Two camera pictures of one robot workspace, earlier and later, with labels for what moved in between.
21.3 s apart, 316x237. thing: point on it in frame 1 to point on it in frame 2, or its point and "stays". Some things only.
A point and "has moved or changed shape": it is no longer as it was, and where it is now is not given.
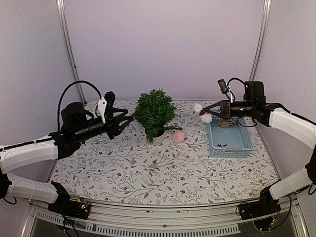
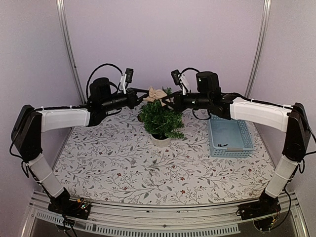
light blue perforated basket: [229, 138] stays
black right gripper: [225, 106] to [178, 104]
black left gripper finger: [118, 120] to [141, 94]
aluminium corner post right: [260, 40] stays
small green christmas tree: [155, 111] has moved or changed shape
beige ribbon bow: [226, 123] to [154, 94]
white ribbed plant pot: [157, 140] to [161, 143]
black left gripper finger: [111, 110] to [135, 91]
